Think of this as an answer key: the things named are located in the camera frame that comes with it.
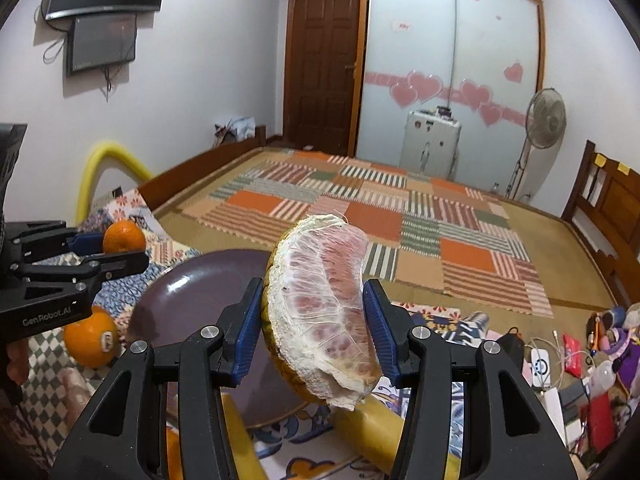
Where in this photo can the sliding wardrobe with hearts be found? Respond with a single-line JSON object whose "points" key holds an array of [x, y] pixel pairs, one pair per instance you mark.
{"points": [[480, 58]]}

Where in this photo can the black orange headphone case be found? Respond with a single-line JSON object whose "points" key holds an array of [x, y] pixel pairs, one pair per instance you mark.
{"points": [[514, 346]]}

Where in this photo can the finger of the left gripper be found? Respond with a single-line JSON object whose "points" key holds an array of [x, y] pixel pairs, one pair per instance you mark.
{"points": [[109, 267], [83, 243]]}

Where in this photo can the wooden bed headboard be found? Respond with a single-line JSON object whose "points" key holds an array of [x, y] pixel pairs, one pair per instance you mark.
{"points": [[603, 211]]}

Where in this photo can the standing electric fan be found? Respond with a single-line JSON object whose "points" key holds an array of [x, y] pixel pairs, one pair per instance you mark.
{"points": [[545, 124]]}

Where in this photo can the plush doll purple dress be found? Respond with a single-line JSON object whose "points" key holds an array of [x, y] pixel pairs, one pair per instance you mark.
{"points": [[614, 336]]}

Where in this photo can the white appliance box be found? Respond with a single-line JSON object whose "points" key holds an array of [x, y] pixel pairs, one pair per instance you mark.
{"points": [[431, 142]]}

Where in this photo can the small orange mandarin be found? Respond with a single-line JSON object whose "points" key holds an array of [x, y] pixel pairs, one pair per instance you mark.
{"points": [[123, 236]]}

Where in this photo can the patchwork striped bed mat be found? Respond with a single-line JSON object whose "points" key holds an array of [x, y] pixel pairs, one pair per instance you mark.
{"points": [[422, 231]]}

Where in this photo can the peeled pink pomelo piece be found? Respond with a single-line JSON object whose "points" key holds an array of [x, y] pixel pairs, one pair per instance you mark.
{"points": [[78, 390]]}

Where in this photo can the white charger device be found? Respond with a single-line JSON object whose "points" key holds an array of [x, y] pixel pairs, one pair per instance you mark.
{"points": [[541, 369]]}

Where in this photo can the yellow foam tube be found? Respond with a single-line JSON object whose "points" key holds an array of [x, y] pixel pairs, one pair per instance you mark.
{"points": [[106, 154]]}

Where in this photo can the brown wooden door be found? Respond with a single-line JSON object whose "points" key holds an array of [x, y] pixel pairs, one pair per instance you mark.
{"points": [[319, 73]]}

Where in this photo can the orange behind left finger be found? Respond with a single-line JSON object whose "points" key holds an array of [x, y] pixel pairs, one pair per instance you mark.
{"points": [[174, 463]]}

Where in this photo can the large orange with sticker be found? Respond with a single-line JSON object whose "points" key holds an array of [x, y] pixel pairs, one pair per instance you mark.
{"points": [[94, 341]]}

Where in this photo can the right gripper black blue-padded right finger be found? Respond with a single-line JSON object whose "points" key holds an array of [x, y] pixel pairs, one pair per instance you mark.
{"points": [[507, 434]]}

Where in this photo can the person's left hand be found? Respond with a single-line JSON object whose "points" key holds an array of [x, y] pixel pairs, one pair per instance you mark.
{"points": [[18, 366]]}

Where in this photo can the small black wall monitor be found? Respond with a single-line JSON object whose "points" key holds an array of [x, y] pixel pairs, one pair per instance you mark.
{"points": [[99, 41]]}

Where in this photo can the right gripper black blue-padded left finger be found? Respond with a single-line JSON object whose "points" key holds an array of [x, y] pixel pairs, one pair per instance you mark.
{"points": [[121, 433]]}

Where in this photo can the purple round plate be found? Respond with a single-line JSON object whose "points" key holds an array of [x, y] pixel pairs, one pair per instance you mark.
{"points": [[192, 295]]}

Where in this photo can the patterned colourful cloth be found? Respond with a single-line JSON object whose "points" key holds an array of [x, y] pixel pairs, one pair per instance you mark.
{"points": [[305, 445]]}

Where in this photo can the wooden bed footboard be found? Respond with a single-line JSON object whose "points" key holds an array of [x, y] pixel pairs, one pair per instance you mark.
{"points": [[162, 188]]}

